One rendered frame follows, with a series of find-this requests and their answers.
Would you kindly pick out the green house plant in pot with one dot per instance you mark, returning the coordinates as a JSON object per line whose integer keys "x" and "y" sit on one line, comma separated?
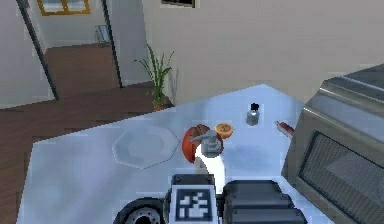
{"x": 158, "y": 80}

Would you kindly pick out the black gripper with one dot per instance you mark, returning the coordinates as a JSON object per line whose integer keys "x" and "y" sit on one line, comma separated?
{"x": 141, "y": 213}

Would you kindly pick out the red and white utensil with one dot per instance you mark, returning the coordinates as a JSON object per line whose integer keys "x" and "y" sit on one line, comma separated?
{"x": 285, "y": 128}

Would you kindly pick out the dark framed wall picture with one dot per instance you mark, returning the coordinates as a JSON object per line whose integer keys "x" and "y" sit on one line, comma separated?
{"x": 177, "y": 2}

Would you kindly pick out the white soap dispenser bottle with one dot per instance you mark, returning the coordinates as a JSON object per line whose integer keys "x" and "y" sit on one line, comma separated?
{"x": 213, "y": 156}

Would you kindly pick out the grey microwave oven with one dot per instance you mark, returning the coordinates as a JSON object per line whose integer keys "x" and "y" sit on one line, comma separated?
{"x": 340, "y": 150}

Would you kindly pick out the red apple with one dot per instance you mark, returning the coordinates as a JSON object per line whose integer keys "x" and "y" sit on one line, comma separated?
{"x": 188, "y": 146}

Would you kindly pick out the small grey shaker black cap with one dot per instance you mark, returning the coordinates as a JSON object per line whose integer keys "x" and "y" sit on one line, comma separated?
{"x": 253, "y": 115}

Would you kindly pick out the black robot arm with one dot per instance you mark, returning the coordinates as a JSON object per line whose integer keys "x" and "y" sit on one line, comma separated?
{"x": 240, "y": 203}

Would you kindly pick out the clear glass plate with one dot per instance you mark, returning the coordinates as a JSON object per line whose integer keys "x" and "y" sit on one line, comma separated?
{"x": 145, "y": 146}

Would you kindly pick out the yellow framed window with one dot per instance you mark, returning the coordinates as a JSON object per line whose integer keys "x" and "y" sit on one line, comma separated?
{"x": 63, "y": 6}

